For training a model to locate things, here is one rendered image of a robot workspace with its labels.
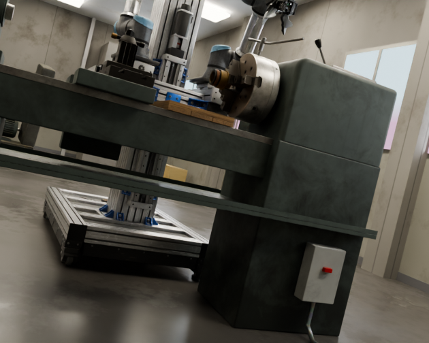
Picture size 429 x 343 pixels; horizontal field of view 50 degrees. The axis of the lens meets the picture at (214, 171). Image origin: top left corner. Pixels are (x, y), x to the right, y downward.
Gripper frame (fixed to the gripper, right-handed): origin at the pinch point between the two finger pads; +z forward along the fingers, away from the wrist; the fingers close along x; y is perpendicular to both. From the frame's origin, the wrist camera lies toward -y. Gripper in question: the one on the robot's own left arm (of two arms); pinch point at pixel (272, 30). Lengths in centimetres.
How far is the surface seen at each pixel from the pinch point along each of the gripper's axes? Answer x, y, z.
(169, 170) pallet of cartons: 375, -540, 221
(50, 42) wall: 243, -941, 64
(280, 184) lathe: 6, 29, 64
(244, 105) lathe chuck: -8.1, 6.3, 36.2
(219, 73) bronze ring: -17.1, -6.1, 25.9
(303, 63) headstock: 6.6, 18.8, 10.7
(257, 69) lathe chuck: -8.3, 7.3, 19.4
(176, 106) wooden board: -43, 4, 44
